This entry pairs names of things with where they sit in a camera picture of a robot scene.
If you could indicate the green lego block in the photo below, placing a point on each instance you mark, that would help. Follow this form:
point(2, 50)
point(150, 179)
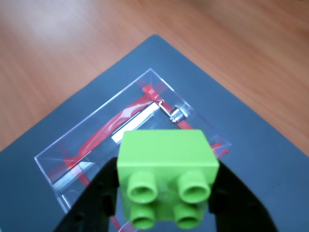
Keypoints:
point(166, 154)

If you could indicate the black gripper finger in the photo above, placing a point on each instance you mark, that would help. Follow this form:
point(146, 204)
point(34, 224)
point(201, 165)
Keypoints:
point(94, 200)
point(239, 207)

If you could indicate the silver metal box lock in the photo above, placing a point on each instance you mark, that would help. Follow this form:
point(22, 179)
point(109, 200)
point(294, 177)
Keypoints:
point(178, 116)

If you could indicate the red tape strip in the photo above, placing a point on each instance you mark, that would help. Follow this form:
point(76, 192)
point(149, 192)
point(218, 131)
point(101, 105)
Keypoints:
point(118, 223)
point(83, 177)
point(113, 120)

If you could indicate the gray mat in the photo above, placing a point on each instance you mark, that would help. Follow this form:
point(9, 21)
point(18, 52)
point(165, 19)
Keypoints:
point(241, 120)

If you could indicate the transparent acrylic box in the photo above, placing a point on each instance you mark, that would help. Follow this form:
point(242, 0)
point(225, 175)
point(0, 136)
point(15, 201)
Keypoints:
point(91, 120)

